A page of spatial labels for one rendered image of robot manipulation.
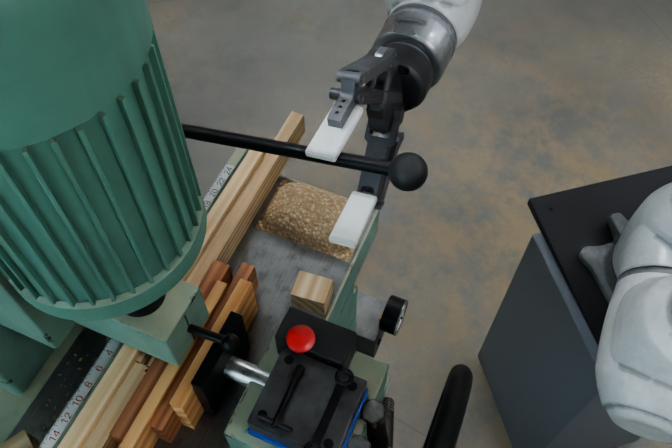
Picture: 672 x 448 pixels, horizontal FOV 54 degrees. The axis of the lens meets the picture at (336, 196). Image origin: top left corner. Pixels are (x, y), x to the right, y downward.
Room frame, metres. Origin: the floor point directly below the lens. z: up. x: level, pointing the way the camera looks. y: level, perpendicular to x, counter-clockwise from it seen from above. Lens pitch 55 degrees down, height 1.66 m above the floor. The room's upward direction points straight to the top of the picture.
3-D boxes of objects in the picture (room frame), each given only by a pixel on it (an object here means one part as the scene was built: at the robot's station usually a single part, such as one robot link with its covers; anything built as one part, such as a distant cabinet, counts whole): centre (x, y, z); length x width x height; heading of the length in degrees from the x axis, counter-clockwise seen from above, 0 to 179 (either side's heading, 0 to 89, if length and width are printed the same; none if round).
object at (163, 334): (0.33, 0.22, 0.99); 0.14 x 0.07 x 0.09; 67
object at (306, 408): (0.24, 0.02, 0.99); 0.13 x 0.11 x 0.06; 157
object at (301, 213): (0.50, 0.03, 0.92); 0.14 x 0.09 x 0.04; 67
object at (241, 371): (0.27, 0.10, 0.95); 0.09 x 0.07 x 0.09; 157
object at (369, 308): (0.50, -0.03, 0.58); 0.12 x 0.08 x 0.08; 67
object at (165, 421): (0.31, 0.15, 0.92); 0.22 x 0.02 x 0.05; 157
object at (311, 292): (0.38, 0.03, 0.92); 0.04 x 0.04 x 0.03; 72
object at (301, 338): (0.28, 0.04, 1.02); 0.03 x 0.03 x 0.01
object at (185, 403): (0.30, 0.14, 0.94); 0.16 x 0.02 x 0.08; 157
